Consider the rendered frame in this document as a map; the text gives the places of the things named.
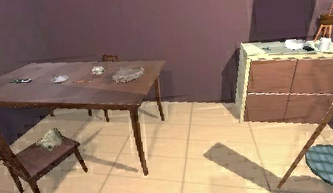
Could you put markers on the grey shallow bowl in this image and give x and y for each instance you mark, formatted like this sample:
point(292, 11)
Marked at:
point(127, 74)

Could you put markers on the dark brown wooden chair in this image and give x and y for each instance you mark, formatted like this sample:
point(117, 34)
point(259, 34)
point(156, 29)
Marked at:
point(109, 58)
point(42, 159)

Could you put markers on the small white cup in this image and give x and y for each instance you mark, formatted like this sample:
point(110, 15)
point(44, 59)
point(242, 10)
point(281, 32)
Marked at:
point(98, 70)

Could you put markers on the brown wooden dining table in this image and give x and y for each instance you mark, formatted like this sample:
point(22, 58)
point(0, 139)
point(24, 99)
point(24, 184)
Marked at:
point(83, 88)

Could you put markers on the orange pencil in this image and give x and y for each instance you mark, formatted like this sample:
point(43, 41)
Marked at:
point(82, 81)

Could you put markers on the white small plate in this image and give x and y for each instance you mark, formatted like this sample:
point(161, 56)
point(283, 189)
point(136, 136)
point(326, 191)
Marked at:
point(60, 79)

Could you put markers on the small dark flat object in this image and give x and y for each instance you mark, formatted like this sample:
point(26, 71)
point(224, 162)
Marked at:
point(266, 48)

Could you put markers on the grey crumpled cloth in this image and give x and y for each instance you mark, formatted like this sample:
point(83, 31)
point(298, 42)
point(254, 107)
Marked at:
point(50, 140)

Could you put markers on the cream and brown cabinet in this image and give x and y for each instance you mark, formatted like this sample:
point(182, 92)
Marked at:
point(290, 87)

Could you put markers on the black remote control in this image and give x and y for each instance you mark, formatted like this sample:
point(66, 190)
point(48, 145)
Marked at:
point(21, 80)

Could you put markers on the small black box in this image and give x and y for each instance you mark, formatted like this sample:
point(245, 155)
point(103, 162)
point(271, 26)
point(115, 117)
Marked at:
point(309, 48)

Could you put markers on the white mug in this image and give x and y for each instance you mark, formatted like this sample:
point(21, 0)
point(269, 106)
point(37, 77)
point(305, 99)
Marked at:
point(324, 44)

